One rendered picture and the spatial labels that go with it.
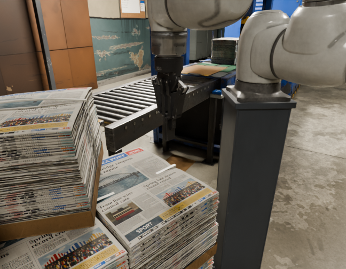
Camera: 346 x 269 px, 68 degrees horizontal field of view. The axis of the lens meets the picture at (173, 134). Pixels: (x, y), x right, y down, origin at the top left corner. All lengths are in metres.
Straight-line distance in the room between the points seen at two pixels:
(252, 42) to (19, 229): 0.79
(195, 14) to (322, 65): 0.37
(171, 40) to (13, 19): 3.98
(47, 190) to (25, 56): 4.09
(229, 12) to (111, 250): 0.49
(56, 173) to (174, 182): 0.34
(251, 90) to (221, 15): 0.46
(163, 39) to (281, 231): 1.54
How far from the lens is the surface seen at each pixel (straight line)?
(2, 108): 0.70
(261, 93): 0.91
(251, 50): 0.89
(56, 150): 0.51
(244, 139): 0.94
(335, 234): 2.04
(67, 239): 0.62
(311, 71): 0.77
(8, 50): 4.46
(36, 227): 0.62
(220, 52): 3.08
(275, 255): 1.75
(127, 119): 1.29
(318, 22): 0.75
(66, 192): 0.55
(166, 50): 0.65
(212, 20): 0.51
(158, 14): 0.63
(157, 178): 0.76
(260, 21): 0.89
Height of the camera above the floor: 1.24
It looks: 24 degrees down
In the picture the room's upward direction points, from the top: straight up
